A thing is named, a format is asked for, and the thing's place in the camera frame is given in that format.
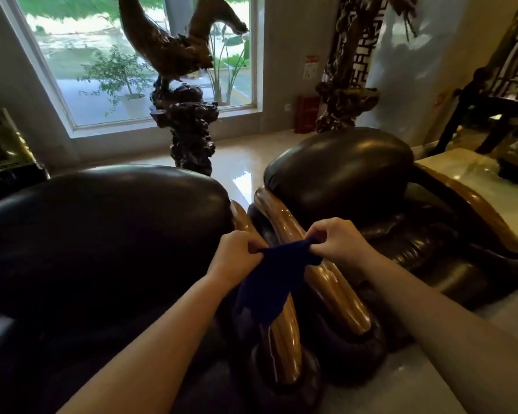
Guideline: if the carved wooden rooster sculpture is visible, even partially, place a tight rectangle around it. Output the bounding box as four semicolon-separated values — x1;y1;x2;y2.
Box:
111;0;249;177

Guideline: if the red fire extinguisher box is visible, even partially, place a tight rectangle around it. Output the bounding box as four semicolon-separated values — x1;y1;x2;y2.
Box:
294;95;321;134

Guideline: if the window with white frame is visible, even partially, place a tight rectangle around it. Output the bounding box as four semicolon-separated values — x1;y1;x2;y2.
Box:
0;0;265;139

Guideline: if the dark glass cabinet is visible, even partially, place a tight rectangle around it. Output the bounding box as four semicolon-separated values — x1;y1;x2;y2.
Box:
0;102;50;209

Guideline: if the dark wooden chair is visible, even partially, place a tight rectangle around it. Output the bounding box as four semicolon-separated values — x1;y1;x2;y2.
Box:
432;0;518;156

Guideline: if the person's right forearm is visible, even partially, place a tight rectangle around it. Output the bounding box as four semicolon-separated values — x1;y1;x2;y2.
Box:
353;253;518;414

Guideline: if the person's right hand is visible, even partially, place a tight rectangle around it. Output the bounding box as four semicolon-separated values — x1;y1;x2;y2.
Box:
304;217;377;275

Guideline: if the dark blue cloth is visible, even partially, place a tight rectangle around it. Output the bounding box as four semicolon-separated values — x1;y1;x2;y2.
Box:
234;239;323;327

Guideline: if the carved dark wood root sculpture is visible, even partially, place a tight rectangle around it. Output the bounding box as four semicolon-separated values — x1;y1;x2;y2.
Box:
314;0;419;134

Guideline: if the person's left forearm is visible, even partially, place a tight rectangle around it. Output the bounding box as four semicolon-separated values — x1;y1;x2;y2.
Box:
57;273;232;414

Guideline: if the person's left hand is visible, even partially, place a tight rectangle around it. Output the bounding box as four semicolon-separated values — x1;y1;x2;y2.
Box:
206;230;269;293

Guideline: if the dark leather armchair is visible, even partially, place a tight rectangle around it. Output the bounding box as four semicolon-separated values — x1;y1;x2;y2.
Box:
0;164;324;414
247;127;518;386

